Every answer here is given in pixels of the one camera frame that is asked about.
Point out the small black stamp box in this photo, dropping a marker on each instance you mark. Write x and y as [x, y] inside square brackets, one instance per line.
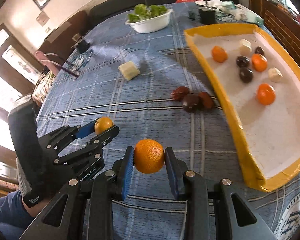
[81, 45]

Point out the left forearm blue sleeve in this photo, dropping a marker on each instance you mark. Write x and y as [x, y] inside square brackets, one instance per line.
[14, 219]

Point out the large white yam chunk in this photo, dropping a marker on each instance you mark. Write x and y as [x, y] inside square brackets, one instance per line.
[129, 70]

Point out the yellowish mandarin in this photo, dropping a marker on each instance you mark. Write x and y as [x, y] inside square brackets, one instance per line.
[102, 124]

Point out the white crumpled cloth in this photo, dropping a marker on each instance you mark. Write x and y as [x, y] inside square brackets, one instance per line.
[228, 9]

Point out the yellow white tray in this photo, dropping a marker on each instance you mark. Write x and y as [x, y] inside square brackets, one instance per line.
[267, 138]

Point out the person left hand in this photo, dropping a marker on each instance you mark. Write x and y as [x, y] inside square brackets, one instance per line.
[35, 210]

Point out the red date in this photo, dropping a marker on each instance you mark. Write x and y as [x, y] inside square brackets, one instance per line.
[206, 102]
[179, 93]

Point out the orange mandarin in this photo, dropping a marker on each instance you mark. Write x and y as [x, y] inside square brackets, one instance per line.
[219, 54]
[259, 62]
[265, 94]

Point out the blue plaid tablecloth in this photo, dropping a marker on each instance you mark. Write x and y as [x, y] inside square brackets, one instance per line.
[143, 109]

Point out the white bowl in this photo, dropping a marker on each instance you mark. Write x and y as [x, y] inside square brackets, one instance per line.
[153, 24]

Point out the brown armchair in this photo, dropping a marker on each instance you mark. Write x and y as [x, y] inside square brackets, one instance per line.
[59, 45]

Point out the small dark plum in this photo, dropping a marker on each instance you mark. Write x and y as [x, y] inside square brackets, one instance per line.
[259, 50]

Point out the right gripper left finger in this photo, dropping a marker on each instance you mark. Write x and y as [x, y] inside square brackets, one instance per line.
[85, 206]

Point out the small white yam piece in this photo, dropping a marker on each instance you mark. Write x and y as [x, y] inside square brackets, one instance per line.
[274, 75]

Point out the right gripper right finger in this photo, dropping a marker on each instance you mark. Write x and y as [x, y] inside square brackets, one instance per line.
[234, 217]

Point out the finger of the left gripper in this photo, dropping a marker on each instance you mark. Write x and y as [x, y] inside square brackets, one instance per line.
[60, 138]
[94, 145]

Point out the small black charger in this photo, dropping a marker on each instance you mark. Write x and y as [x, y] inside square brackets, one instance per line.
[191, 15]

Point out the black cup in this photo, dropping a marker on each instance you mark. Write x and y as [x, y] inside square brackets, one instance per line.
[207, 15]

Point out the green lettuce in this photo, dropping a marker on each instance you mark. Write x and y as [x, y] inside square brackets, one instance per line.
[144, 12]

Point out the big orange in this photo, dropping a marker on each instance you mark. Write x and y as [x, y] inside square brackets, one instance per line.
[148, 156]

